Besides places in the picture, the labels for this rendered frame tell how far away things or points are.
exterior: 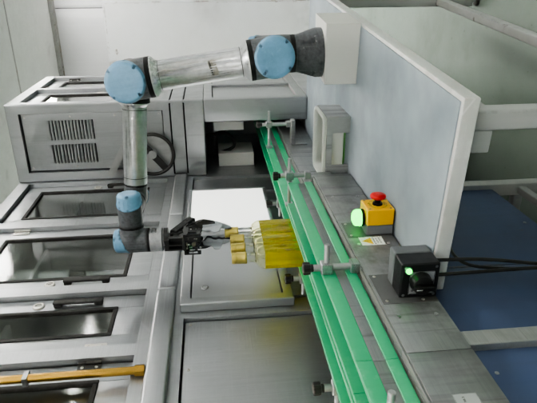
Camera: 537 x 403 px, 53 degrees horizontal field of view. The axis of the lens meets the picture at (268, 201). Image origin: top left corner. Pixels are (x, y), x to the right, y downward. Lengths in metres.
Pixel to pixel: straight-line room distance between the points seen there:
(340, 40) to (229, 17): 3.62
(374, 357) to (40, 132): 2.06
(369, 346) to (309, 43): 0.98
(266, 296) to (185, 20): 3.93
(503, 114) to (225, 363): 0.89
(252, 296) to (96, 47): 4.52
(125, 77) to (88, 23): 4.30
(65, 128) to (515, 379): 2.18
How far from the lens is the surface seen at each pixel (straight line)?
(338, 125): 1.79
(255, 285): 1.68
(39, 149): 2.74
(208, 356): 1.48
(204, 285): 1.70
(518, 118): 1.15
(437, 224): 1.15
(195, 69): 1.55
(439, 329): 1.08
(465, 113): 1.05
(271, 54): 1.53
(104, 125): 2.64
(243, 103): 2.55
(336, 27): 1.67
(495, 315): 1.19
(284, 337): 1.54
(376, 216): 1.37
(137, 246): 1.70
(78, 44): 5.89
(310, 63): 1.69
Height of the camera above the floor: 1.19
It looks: 5 degrees down
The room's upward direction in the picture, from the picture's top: 93 degrees counter-clockwise
